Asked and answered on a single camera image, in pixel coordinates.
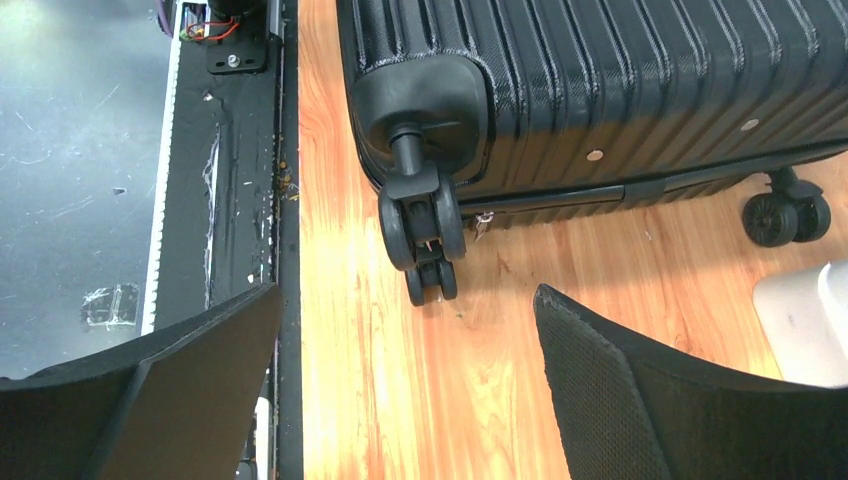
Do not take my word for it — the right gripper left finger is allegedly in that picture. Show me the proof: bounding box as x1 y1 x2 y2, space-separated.
1 284 283 479

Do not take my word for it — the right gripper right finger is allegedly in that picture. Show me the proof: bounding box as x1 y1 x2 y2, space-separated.
533 284 847 479

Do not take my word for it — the white three-drawer storage unit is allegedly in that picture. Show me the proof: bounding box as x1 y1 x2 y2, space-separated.
752 259 847 388

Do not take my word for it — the black ribbed hard-shell suitcase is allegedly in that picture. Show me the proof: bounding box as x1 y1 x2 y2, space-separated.
336 1 847 306

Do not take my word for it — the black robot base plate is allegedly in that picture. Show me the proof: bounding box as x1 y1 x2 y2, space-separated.
140 1 286 479

